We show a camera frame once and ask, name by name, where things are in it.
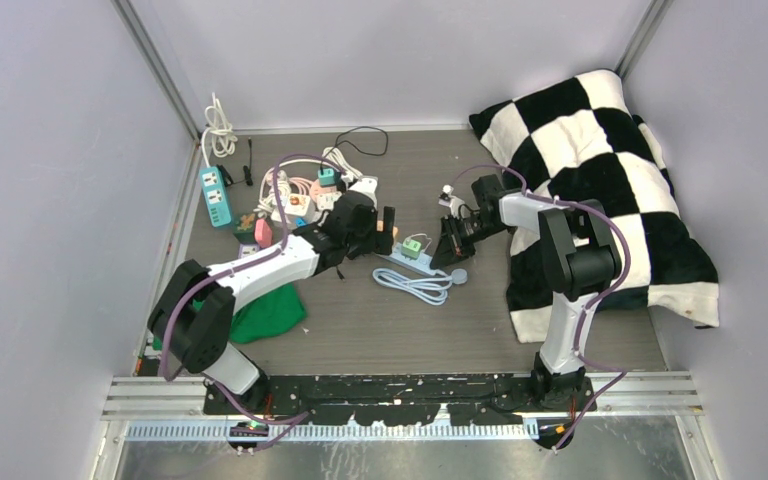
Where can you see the black white checkered blanket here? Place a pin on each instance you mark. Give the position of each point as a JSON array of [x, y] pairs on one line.
[[578, 141]]

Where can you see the orange cube adapter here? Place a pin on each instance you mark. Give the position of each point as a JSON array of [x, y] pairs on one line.
[[386, 234]]

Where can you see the teal power strip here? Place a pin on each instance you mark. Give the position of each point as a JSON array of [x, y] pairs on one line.
[[213, 185]]

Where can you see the pink plug adapter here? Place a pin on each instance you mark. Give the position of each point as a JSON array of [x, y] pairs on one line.
[[263, 233]]

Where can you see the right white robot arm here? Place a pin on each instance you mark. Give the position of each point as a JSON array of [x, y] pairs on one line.
[[579, 261]]

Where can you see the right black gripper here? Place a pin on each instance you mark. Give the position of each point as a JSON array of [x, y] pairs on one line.
[[451, 244]]

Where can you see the green patterned adapter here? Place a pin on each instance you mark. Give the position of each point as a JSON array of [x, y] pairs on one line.
[[244, 228]]

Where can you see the purple socket adapter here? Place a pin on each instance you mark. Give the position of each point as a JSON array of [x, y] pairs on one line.
[[246, 250]]

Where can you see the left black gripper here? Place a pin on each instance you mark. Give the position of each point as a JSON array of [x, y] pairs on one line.
[[377, 242]]

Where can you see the green plug adapter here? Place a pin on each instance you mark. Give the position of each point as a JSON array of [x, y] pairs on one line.
[[411, 248]]

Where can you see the teal small plug adapter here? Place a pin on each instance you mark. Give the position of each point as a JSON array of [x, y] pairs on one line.
[[328, 177]]

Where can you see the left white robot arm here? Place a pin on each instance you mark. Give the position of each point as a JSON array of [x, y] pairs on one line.
[[193, 315]]

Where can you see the green cloth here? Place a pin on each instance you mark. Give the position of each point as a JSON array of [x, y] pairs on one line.
[[270, 315]]

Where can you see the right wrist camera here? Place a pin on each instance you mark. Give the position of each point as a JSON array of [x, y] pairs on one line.
[[448, 199]]

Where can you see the white cube socket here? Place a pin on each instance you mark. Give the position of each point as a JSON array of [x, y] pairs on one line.
[[299, 207]]

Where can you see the light blue power strip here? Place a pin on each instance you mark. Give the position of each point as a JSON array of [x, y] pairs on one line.
[[418, 262]]

